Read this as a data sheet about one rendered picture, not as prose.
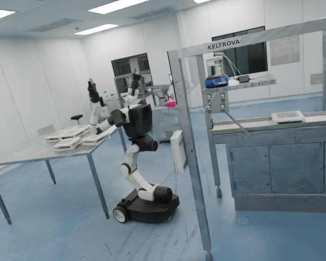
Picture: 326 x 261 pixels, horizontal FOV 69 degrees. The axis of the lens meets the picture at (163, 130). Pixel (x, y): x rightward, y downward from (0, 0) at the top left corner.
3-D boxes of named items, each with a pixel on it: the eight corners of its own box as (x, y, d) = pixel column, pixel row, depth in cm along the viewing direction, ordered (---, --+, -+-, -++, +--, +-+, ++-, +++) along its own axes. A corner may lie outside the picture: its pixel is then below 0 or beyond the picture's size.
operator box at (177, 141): (176, 174, 162) (169, 139, 155) (182, 162, 177) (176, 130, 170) (184, 173, 160) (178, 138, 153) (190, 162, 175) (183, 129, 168)
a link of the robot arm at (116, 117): (116, 128, 233) (126, 121, 228) (109, 127, 226) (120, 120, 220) (112, 118, 236) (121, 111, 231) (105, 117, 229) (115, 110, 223)
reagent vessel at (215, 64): (207, 78, 216) (204, 57, 211) (208, 76, 230) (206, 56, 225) (224, 75, 211) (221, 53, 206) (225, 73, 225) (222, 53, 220)
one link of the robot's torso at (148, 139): (159, 148, 252) (156, 133, 247) (152, 153, 241) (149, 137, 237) (138, 147, 267) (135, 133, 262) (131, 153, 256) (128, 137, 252)
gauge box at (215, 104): (205, 114, 221) (202, 93, 215) (206, 111, 230) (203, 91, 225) (229, 112, 213) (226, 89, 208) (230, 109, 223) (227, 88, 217)
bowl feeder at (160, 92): (153, 107, 498) (149, 90, 487) (159, 104, 530) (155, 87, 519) (175, 105, 480) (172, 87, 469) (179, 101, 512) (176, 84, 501)
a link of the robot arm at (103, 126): (101, 132, 247) (116, 122, 238) (95, 138, 236) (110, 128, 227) (93, 124, 244) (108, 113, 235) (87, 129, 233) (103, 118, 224)
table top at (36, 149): (-21, 168, 290) (-22, 165, 289) (38, 138, 393) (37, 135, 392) (90, 154, 258) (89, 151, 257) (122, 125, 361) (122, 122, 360)
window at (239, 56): (216, 78, 696) (211, 37, 663) (216, 78, 697) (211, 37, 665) (267, 70, 645) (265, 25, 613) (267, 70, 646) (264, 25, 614)
